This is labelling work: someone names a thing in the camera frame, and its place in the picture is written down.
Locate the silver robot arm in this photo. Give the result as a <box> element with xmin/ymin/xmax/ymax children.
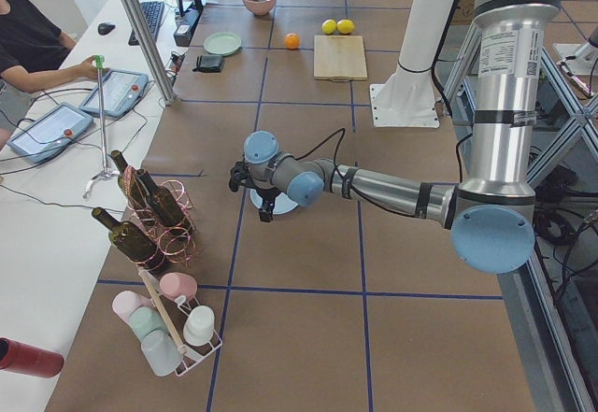
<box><xmin>229</xmin><ymin>0</ymin><xmax>561</xmax><ymax>274</ymax></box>

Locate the black keyboard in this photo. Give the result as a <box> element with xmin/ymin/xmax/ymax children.
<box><xmin>140</xmin><ymin>1</ymin><xmax>164</xmax><ymax>41</ymax></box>

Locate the pale blue cup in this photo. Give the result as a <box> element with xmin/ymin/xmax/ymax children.
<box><xmin>141</xmin><ymin>330</ymin><xmax>183</xmax><ymax>376</ymax></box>

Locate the pale green cup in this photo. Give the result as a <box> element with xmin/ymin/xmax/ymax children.
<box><xmin>128</xmin><ymin>306</ymin><xmax>167</xmax><ymax>341</ymax></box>

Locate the person in black shirt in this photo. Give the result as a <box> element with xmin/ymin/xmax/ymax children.
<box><xmin>0</xmin><ymin>0</ymin><xmax>113</xmax><ymax>149</ymax></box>

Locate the yellow lemon far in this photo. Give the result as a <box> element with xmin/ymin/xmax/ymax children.
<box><xmin>321</xmin><ymin>19</ymin><xmax>337</xmax><ymax>36</ymax></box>

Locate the copper wire bottle rack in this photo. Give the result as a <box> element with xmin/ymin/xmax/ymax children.
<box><xmin>119</xmin><ymin>165</ymin><xmax>197</xmax><ymax>267</ymax></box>

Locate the white wire cup rack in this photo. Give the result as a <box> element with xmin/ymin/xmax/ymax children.
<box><xmin>138</xmin><ymin>270</ymin><xmax>222</xmax><ymax>377</ymax></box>

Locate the wooden cutting board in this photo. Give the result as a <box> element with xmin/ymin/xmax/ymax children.
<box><xmin>313</xmin><ymin>36</ymin><xmax>368</xmax><ymax>81</ymax></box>

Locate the blue teach pendant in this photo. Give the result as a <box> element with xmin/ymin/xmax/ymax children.
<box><xmin>102</xmin><ymin>69</ymin><xmax>149</xmax><ymax>118</ymax></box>
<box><xmin>7</xmin><ymin>103</ymin><xmax>93</xmax><ymax>163</ymax></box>

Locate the white cup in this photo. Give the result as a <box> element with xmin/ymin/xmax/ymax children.
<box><xmin>183</xmin><ymin>305</ymin><xmax>215</xmax><ymax>347</ymax></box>

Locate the light pink cup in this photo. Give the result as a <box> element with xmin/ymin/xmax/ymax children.
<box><xmin>112</xmin><ymin>291</ymin><xmax>153</xmax><ymax>324</ymax></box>

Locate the far blue teach pendant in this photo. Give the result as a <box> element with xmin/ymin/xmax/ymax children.
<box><xmin>102</xmin><ymin>69</ymin><xmax>149</xmax><ymax>118</ymax></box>

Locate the orange fruit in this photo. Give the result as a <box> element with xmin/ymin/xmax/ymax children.
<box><xmin>284</xmin><ymin>33</ymin><xmax>300</xmax><ymax>50</ymax></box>

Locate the light blue plate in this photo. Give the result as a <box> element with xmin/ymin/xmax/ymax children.
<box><xmin>249</xmin><ymin>189</ymin><xmax>298</xmax><ymax>215</ymax></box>

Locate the light green plate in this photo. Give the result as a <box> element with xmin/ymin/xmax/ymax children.
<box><xmin>203</xmin><ymin>32</ymin><xmax>242</xmax><ymax>56</ymax></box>

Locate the dark grey folded cloth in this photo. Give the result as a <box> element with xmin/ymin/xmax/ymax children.
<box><xmin>192</xmin><ymin>54</ymin><xmax>224</xmax><ymax>73</ymax></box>

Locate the pink bowl with ice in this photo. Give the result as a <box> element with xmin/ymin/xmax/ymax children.
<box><xmin>242</xmin><ymin>0</ymin><xmax>277</xmax><ymax>16</ymax></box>

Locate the dark wine bottle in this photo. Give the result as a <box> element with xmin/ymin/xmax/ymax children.
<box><xmin>136</xmin><ymin>169</ymin><xmax>193</xmax><ymax>235</ymax></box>
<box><xmin>109</xmin><ymin>149</ymin><xmax>147</xmax><ymax>210</ymax></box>
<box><xmin>92</xmin><ymin>207</ymin><xmax>171</xmax><ymax>276</ymax></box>

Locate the red bottle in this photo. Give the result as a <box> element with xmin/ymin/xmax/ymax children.
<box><xmin>1</xmin><ymin>337</ymin><xmax>64</xmax><ymax>378</ymax></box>

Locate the yellow lemon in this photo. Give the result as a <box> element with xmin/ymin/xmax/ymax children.
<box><xmin>321</xmin><ymin>19</ymin><xmax>337</xmax><ymax>36</ymax></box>
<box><xmin>336</xmin><ymin>19</ymin><xmax>355</xmax><ymax>35</ymax></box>

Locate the black computer mouse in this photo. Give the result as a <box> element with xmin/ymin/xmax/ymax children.
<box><xmin>97</xmin><ymin>22</ymin><xmax>116</xmax><ymax>36</ymax></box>

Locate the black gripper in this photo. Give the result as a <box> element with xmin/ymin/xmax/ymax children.
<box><xmin>245</xmin><ymin>177</ymin><xmax>281</xmax><ymax>222</ymax></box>

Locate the aluminium frame post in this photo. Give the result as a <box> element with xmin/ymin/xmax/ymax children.
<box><xmin>121</xmin><ymin>0</ymin><xmax>176</xmax><ymax>106</ymax></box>

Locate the near blue teach pendant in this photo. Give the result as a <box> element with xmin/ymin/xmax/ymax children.
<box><xmin>7</xmin><ymin>103</ymin><xmax>93</xmax><ymax>163</ymax></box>

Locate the yellow lemon near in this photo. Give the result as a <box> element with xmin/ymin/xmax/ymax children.
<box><xmin>336</xmin><ymin>19</ymin><xmax>355</xmax><ymax>35</ymax></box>

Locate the white pedestal column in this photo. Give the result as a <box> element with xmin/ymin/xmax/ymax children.
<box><xmin>370</xmin><ymin>0</ymin><xmax>454</xmax><ymax>128</ymax></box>

